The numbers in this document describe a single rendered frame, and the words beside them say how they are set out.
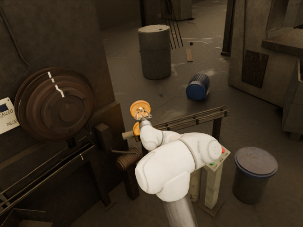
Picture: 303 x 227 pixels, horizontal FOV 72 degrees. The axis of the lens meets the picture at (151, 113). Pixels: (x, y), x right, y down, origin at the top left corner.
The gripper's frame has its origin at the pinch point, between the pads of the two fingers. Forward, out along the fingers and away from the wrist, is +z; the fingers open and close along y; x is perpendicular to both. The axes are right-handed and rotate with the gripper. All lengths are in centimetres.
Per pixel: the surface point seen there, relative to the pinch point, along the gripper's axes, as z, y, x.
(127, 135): -3.1, -13.1, -21.8
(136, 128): -2.4, -5.1, -17.3
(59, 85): -16, -45, 37
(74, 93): -18, -38, 32
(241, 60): 137, 172, -46
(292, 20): 72, 179, 25
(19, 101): -25, -64, 36
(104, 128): -2.7, -29.0, -10.3
